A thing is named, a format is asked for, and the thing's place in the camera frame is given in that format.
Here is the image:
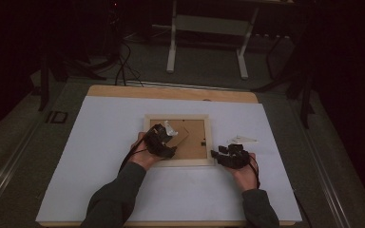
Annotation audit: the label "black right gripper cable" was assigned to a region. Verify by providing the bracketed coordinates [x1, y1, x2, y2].
[248, 153, 262, 190]

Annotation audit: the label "person's left hand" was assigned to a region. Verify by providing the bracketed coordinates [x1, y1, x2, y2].
[129, 131, 164, 172]

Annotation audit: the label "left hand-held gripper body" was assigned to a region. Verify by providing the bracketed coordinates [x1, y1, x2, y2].
[144, 120, 179, 157]

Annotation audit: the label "black floor cables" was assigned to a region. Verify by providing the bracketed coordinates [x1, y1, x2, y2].
[113, 40, 144, 87]

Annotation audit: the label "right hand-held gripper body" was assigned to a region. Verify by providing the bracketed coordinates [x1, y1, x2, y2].
[220, 135, 259, 170]

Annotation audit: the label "black rectangular floor bracket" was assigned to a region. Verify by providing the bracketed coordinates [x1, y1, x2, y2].
[45, 110, 69, 124]

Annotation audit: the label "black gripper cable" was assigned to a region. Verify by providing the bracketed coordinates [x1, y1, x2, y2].
[118, 132, 157, 174]
[248, 153, 262, 190]

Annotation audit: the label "grey metal floor rail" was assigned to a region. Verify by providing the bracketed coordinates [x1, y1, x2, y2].
[0, 118, 47, 218]
[288, 100, 354, 228]

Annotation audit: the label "person's right hand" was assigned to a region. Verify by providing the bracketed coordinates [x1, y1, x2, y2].
[224, 152, 259, 193]

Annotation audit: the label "black tripod stand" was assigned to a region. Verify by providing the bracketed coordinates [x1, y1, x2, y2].
[37, 44, 108, 112]

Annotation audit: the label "wooden photo frame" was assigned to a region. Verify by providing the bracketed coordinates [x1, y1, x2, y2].
[143, 113, 216, 168]

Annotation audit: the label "white work board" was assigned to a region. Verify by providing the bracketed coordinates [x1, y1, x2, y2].
[34, 95, 303, 223]

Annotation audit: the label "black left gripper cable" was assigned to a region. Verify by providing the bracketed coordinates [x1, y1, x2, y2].
[118, 132, 157, 174]

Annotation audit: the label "white metal stand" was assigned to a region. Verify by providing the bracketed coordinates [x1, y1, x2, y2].
[165, 0, 261, 81]

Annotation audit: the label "black angled stand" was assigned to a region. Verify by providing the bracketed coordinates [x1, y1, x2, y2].
[251, 29, 317, 130]

